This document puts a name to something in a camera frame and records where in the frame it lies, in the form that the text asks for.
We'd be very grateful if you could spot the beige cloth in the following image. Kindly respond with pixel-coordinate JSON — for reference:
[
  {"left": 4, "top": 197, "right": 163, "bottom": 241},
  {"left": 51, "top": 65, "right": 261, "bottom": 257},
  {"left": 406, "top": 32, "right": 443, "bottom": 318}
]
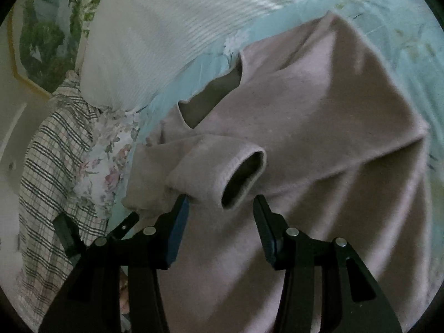
[{"left": 122, "top": 11, "right": 434, "bottom": 333}]

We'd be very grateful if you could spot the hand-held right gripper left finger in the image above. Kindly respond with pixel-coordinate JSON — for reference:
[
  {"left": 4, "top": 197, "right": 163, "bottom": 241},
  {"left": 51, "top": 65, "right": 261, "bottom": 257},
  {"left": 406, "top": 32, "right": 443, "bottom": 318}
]
[{"left": 38, "top": 194, "right": 191, "bottom": 333}]

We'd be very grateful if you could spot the white striped pillow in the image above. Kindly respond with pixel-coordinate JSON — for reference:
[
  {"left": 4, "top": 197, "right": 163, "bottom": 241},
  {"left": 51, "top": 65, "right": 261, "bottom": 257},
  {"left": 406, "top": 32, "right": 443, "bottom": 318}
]
[{"left": 80, "top": 0, "right": 392, "bottom": 112}]

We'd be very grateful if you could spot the framed leaf wall picture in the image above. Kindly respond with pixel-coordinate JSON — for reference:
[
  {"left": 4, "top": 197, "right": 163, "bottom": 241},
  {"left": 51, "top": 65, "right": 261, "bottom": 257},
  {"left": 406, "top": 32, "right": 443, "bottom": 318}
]
[{"left": 7, "top": 0, "right": 117, "bottom": 98}]

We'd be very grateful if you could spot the plaid blanket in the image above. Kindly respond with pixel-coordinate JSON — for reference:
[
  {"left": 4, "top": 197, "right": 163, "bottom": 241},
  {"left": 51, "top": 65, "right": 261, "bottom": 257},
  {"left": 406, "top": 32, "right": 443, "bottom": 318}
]
[{"left": 16, "top": 70, "right": 112, "bottom": 330}]

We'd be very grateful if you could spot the white floral cloth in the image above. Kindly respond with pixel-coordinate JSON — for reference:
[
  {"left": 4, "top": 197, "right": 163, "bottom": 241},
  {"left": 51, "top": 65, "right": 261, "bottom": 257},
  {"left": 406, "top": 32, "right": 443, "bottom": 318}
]
[{"left": 73, "top": 106, "right": 143, "bottom": 219}]

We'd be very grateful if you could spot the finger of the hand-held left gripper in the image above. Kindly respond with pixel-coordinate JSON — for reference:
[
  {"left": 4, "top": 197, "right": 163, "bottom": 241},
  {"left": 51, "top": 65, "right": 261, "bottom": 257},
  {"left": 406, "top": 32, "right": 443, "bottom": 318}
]
[
  {"left": 107, "top": 211, "right": 140, "bottom": 241},
  {"left": 54, "top": 213, "right": 86, "bottom": 259}
]

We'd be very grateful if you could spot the teal floral bed sheet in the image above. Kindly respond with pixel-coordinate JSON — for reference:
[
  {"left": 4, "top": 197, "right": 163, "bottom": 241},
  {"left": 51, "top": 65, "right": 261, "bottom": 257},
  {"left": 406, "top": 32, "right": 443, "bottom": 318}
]
[{"left": 114, "top": 0, "right": 443, "bottom": 216}]

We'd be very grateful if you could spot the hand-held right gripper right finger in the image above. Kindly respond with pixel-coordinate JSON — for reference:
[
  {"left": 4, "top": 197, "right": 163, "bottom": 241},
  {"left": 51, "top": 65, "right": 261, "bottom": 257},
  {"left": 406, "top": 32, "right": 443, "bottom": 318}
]
[{"left": 253, "top": 195, "right": 403, "bottom": 333}]

